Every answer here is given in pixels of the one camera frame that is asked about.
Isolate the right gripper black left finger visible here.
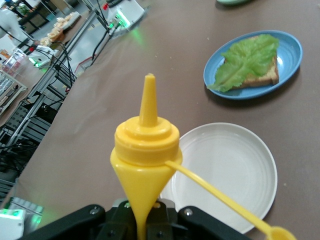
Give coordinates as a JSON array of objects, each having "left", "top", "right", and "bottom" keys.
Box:
[{"left": 17, "top": 203, "right": 107, "bottom": 240}]

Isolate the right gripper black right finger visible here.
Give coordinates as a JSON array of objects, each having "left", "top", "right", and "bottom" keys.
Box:
[{"left": 177, "top": 205, "right": 253, "bottom": 240}]

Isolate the yellow squeeze bottle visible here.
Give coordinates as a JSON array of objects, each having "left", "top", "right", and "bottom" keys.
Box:
[{"left": 109, "top": 72, "right": 298, "bottom": 240}]

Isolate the brown bread slice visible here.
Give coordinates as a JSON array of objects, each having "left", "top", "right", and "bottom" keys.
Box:
[{"left": 229, "top": 34, "right": 280, "bottom": 89}]

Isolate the green lettuce leaf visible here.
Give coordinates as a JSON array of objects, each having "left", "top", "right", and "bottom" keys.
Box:
[{"left": 206, "top": 33, "right": 280, "bottom": 93}]

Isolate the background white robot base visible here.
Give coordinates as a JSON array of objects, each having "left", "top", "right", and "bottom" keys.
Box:
[{"left": 28, "top": 48, "right": 61, "bottom": 70}]

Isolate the beige round plate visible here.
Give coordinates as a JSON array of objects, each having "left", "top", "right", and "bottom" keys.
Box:
[{"left": 159, "top": 122, "right": 279, "bottom": 235}]

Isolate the blue round plate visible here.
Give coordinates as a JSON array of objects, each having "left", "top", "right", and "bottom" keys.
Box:
[{"left": 202, "top": 29, "right": 303, "bottom": 101}]

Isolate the green round plate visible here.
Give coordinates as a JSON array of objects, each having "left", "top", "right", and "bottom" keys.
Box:
[{"left": 215, "top": 0, "right": 254, "bottom": 6}]

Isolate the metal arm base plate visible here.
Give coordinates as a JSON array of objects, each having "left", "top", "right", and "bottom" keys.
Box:
[{"left": 0, "top": 196, "right": 45, "bottom": 226}]

